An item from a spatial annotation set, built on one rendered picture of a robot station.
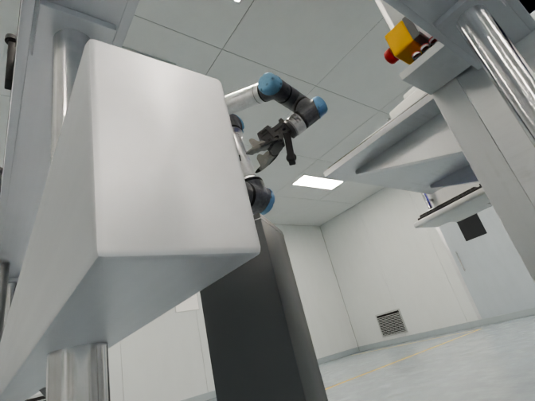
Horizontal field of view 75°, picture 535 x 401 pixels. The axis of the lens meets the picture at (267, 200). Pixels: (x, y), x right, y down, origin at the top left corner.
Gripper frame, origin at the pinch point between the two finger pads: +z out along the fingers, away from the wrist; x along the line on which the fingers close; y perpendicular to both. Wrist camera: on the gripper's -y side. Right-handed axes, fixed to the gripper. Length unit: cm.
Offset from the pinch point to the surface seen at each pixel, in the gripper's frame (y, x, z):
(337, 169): -24.4, 6.4, -18.8
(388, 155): -32.7, 10.3, -31.8
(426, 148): -40, 18, -37
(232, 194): -53, 92, 15
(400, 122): -32, 24, -35
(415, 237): -16, -580, -223
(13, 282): 23, 1, 93
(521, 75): -51, 60, -31
